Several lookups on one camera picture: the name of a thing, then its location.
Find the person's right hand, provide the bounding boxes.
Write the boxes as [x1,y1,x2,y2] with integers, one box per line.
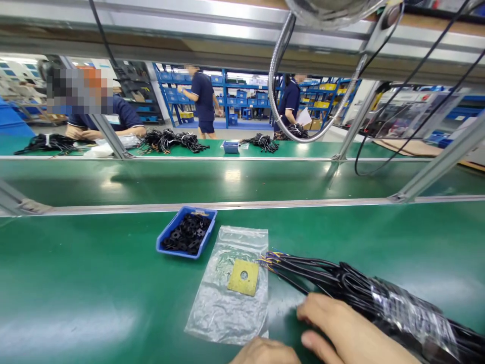
[297,293,422,364]

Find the person's left hand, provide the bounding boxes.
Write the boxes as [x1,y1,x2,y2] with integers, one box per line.
[229,336,302,364]

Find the person's right index finger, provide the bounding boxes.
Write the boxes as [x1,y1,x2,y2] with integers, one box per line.
[297,293,355,331]

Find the person's right thumb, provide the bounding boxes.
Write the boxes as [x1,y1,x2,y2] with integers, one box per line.
[302,330,344,364]

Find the yellow square plate with hole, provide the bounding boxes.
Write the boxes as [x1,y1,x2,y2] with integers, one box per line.
[227,258,260,297]

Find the clear plastic bag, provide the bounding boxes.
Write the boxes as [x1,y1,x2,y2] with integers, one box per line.
[184,225,270,346]

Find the pile of black plastic parts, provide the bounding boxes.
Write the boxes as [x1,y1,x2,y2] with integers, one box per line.
[160,213,212,255]

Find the cardboard sheet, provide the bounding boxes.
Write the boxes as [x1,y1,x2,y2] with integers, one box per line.
[372,138,485,172]

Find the white paper sheet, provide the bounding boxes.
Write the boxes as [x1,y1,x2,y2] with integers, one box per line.
[295,107,313,127]

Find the machine with clear cover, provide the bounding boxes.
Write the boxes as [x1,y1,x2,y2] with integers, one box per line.
[363,84,470,140]

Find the blue storage shelving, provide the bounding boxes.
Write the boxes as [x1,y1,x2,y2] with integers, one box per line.
[153,62,361,129]

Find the white plastic bags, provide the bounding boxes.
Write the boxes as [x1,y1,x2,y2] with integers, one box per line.
[83,134,141,158]

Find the round lamp head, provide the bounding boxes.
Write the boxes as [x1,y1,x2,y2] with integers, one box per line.
[284,0,389,31]

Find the blue crate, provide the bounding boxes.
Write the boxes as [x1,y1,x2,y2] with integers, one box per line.
[0,97,35,138]

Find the bundle of black cables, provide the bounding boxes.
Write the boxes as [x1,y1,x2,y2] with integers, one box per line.
[273,123,310,142]
[137,128,210,155]
[259,250,485,364]
[239,132,280,154]
[14,133,95,156]

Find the hanging black cable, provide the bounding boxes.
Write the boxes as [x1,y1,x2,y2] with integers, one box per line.
[354,0,485,177]

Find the flexible metal hose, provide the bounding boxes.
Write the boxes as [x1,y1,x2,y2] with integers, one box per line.
[268,11,369,144]

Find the aluminium workstation frame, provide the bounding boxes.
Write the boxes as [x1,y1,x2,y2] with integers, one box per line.
[0,0,485,217]

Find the thin black cable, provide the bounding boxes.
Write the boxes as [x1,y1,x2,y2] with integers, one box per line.
[88,0,119,68]

